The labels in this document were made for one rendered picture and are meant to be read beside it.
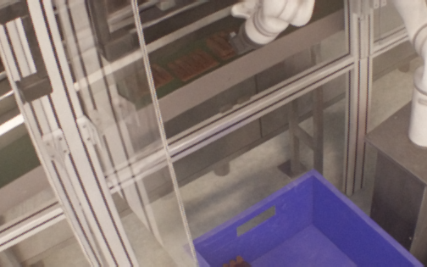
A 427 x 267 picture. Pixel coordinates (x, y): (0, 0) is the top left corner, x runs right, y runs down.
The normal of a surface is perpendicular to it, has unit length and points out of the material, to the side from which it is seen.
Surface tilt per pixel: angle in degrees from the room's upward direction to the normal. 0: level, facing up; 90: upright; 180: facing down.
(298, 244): 0
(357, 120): 90
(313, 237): 0
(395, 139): 0
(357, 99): 90
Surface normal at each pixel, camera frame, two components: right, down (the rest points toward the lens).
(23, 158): -0.15, -0.72
